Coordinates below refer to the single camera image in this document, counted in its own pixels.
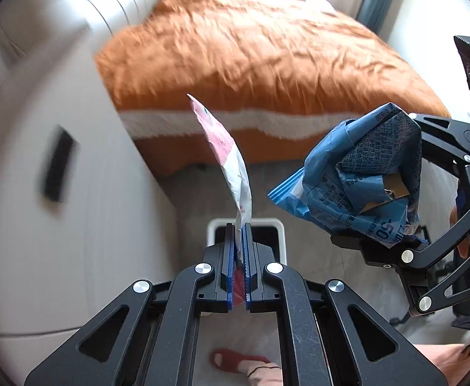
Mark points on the white padded headboard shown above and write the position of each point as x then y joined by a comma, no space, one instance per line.
78,4

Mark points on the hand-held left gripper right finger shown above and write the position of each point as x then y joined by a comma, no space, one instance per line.
249,273

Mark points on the white cabinet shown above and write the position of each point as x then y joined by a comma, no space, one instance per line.
58,249

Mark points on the black chair base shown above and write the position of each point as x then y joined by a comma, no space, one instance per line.
400,320

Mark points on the bed with orange cover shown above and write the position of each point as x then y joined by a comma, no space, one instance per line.
259,64

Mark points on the red slipper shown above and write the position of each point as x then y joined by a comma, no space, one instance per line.
229,360

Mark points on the white trash bin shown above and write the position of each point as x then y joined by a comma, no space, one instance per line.
215,231

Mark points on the blue snack bag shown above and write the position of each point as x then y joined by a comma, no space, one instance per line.
363,169

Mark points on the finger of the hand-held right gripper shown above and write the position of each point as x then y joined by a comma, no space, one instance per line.
408,255
444,130

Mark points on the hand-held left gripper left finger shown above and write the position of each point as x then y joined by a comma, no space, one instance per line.
230,273

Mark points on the pink and white wrapper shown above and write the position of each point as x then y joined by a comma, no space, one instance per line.
229,157

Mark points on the person's pink clothed body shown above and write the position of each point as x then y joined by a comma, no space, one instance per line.
460,364

